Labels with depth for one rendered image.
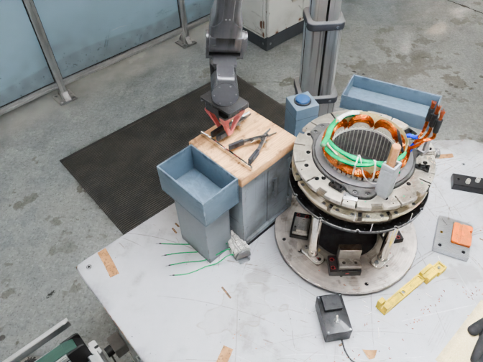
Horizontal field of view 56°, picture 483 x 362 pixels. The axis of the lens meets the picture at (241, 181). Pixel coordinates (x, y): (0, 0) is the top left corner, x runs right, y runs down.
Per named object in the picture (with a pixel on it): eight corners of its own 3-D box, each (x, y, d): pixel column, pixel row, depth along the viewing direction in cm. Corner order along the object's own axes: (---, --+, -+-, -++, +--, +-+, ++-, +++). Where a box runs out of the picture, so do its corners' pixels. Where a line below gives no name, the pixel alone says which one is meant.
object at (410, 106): (415, 168, 143) (442, 95, 122) (407, 192, 137) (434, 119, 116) (340, 146, 151) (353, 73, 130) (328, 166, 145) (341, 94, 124)
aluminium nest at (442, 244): (466, 261, 120) (469, 256, 118) (431, 251, 123) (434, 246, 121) (470, 228, 127) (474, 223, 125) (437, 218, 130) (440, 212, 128)
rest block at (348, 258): (336, 255, 118) (338, 243, 114) (357, 255, 117) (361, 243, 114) (338, 270, 115) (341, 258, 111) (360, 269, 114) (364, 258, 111)
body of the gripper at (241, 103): (229, 121, 103) (228, 94, 97) (200, 102, 108) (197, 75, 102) (249, 108, 106) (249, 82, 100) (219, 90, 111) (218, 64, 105)
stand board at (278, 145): (241, 187, 105) (241, 181, 103) (189, 148, 114) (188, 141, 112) (298, 145, 114) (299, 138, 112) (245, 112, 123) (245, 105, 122)
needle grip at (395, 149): (393, 171, 90) (401, 149, 85) (384, 169, 90) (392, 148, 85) (394, 165, 91) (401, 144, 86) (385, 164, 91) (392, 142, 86)
